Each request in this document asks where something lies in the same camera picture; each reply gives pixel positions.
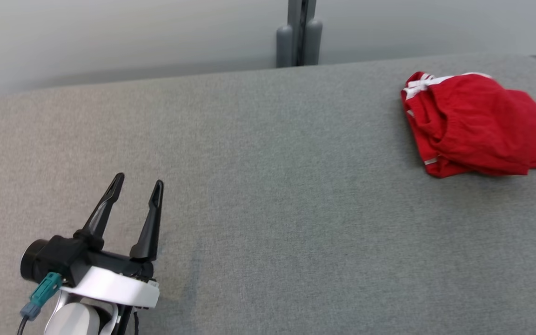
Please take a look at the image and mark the red shorts with white hem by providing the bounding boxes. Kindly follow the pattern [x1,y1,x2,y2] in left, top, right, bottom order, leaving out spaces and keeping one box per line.
[417,72,536,176]

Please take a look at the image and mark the grey partition post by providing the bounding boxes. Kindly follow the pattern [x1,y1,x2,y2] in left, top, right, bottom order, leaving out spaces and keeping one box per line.
[276,0,323,68]

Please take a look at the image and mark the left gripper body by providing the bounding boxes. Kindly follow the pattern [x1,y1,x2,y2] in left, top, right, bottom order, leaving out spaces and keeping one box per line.
[61,249,160,308]

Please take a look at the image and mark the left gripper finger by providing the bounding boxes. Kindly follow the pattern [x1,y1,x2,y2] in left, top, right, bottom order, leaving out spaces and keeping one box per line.
[74,173,125,251]
[130,180,164,261]

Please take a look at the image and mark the left camera teal plug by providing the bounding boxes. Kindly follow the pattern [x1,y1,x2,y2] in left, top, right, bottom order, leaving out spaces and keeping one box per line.
[20,272,63,321]

